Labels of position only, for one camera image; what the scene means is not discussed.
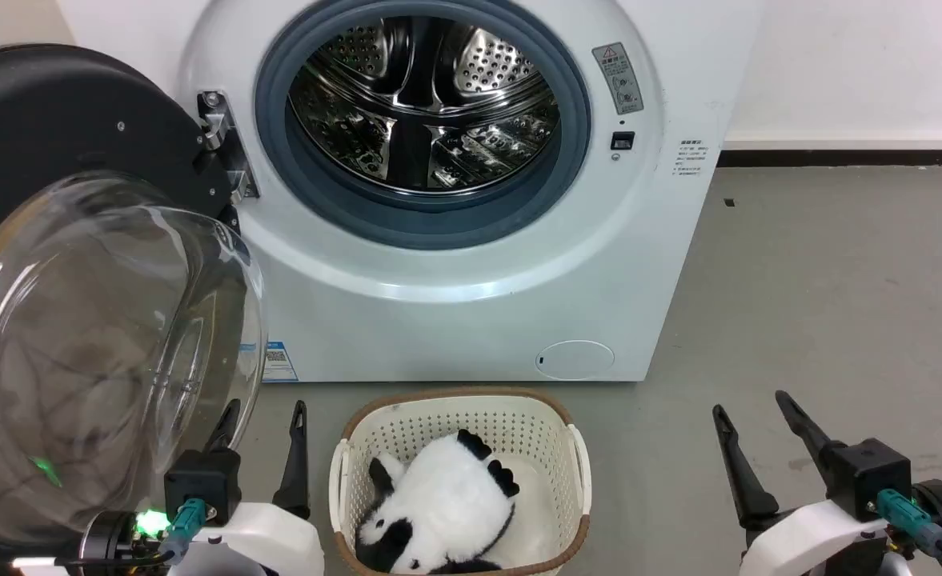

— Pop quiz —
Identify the cream plastic laundry basket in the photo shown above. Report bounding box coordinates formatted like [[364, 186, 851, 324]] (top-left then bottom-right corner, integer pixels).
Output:
[[328, 388, 593, 576]]

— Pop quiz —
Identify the black round glass door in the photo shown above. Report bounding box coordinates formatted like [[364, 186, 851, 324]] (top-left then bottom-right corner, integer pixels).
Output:
[[0, 44, 270, 554]]

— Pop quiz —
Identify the metal door hinge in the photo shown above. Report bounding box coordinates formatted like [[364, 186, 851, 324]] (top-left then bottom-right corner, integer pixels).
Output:
[[197, 90, 260, 202]]

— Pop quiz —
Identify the grey warning sticker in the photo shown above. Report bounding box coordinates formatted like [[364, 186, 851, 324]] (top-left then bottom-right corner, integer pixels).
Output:
[[592, 42, 645, 116]]

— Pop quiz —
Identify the blue energy label sticker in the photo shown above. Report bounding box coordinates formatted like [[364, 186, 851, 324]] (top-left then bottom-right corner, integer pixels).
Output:
[[240, 342, 299, 383]]

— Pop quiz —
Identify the left teal plug black cable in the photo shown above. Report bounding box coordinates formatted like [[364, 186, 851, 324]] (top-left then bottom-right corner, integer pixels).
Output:
[[54, 498, 208, 570]]

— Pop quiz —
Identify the right teal plug black cable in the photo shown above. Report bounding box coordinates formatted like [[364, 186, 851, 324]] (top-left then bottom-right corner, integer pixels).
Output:
[[876, 489, 942, 576]]

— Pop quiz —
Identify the teal plug black cable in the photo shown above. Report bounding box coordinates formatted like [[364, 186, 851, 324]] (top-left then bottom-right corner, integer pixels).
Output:
[[876, 489, 942, 576], [54, 498, 208, 570]]

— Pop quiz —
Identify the plush panda toy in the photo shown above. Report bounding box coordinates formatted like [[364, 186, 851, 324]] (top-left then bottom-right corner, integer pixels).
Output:
[[355, 430, 522, 575]]

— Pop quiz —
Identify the white front-load washing machine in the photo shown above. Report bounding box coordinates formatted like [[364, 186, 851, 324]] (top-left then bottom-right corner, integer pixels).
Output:
[[54, 0, 768, 383]]

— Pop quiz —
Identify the stainless steel perforated drum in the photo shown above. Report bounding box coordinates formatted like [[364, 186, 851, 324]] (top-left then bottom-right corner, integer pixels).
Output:
[[288, 16, 561, 194]]

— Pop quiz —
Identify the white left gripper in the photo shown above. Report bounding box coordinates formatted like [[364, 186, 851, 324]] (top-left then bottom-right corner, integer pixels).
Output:
[[189, 398, 326, 576]]

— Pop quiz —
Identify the black wall baseboard strip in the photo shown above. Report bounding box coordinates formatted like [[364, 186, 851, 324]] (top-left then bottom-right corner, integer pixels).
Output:
[[716, 150, 942, 168]]

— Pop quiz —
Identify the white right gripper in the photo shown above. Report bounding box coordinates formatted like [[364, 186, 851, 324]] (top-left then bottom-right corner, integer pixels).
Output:
[[712, 390, 889, 576]]

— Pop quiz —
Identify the round white filter cover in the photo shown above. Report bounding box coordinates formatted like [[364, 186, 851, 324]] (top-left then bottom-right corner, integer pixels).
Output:
[[535, 341, 616, 382]]

